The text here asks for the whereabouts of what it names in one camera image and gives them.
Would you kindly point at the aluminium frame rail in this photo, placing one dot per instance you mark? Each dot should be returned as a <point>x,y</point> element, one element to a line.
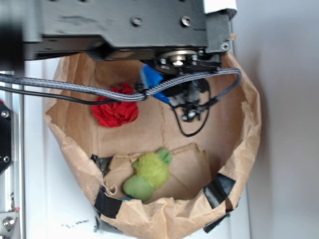
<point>12,192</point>

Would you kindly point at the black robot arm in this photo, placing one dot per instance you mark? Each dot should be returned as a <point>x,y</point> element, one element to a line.
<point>178,38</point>

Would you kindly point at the black bracket plate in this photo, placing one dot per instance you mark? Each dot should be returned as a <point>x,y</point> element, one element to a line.
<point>5,137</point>

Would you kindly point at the blue sponge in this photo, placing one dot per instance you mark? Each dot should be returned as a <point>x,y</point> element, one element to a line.
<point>151,78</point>

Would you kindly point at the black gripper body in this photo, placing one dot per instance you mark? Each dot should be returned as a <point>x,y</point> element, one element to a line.
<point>186,95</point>

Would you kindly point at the brown paper bag bin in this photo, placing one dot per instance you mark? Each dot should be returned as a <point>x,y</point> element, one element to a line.
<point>207,176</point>

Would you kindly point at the green plush toy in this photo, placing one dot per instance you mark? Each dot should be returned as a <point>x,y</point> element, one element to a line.
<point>151,173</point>

